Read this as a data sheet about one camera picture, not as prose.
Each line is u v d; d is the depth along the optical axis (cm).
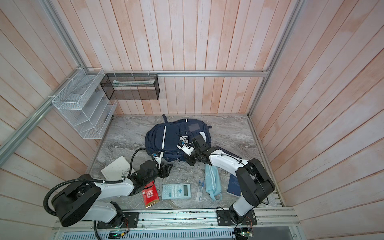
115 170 88
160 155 78
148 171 66
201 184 84
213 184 82
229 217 73
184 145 77
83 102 71
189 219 75
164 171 77
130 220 73
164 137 99
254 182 45
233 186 84
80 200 43
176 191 81
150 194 81
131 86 98
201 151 70
